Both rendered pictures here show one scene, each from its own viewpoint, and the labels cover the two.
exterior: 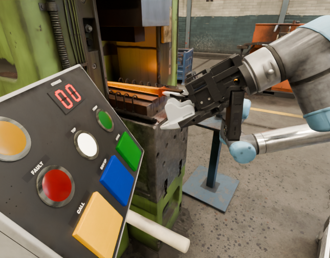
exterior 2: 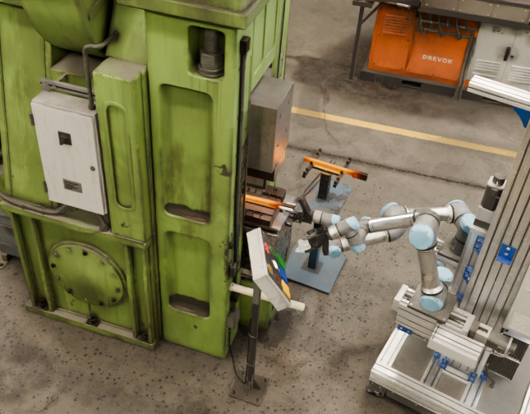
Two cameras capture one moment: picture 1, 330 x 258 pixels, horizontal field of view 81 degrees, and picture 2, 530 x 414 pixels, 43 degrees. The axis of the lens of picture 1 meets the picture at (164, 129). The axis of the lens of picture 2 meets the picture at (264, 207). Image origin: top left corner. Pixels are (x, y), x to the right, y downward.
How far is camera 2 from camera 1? 3.15 m
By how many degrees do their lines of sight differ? 16
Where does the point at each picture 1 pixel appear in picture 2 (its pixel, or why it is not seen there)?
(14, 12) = (226, 204)
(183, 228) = (287, 312)
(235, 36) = not seen: outside the picture
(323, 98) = (352, 243)
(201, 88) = (313, 241)
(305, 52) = (346, 231)
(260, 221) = (364, 298)
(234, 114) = (325, 246)
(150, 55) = not seen: hidden behind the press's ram
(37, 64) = (229, 221)
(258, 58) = (333, 231)
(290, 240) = (389, 312)
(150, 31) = not seen: hidden behind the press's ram
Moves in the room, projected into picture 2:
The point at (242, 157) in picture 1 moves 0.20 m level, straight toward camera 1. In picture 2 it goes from (334, 255) to (326, 279)
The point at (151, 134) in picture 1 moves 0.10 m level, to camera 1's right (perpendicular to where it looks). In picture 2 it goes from (274, 240) to (291, 238)
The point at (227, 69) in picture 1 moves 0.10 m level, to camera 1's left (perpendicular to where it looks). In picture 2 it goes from (322, 233) to (304, 235)
